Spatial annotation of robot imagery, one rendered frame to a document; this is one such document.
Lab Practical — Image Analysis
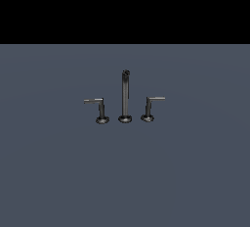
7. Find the dark metal faucet spout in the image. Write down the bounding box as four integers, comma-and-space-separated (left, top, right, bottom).
117, 68, 133, 124

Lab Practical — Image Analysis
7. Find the dark metal faucet lever handle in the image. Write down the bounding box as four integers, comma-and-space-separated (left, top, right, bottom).
140, 96, 166, 123
83, 97, 110, 125

